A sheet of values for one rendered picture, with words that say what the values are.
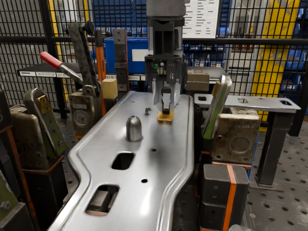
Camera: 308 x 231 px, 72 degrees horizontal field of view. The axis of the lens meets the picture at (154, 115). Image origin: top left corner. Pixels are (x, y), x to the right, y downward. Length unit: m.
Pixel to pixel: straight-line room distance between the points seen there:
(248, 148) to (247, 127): 0.05
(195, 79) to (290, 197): 0.49
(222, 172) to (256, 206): 0.41
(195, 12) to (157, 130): 0.68
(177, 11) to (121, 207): 0.33
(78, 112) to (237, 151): 0.39
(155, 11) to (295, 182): 0.75
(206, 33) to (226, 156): 0.67
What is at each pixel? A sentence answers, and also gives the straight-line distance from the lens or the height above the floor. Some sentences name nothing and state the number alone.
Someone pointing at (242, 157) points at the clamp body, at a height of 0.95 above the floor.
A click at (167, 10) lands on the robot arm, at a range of 0.41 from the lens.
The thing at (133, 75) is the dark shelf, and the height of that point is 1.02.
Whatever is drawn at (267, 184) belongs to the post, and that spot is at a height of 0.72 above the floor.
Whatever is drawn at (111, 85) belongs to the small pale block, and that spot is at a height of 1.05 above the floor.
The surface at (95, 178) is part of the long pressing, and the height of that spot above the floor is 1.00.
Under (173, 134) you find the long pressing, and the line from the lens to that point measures 0.45.
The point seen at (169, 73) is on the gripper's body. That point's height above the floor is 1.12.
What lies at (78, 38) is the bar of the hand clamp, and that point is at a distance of 0.54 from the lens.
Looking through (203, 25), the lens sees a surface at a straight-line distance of 1.04.
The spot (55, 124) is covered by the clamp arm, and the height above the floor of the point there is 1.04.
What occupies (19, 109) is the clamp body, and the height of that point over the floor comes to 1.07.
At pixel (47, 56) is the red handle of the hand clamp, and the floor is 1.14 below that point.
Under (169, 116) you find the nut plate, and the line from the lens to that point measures 0.52.
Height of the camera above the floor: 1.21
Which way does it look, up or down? 23 degrees down
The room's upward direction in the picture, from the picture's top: straight up
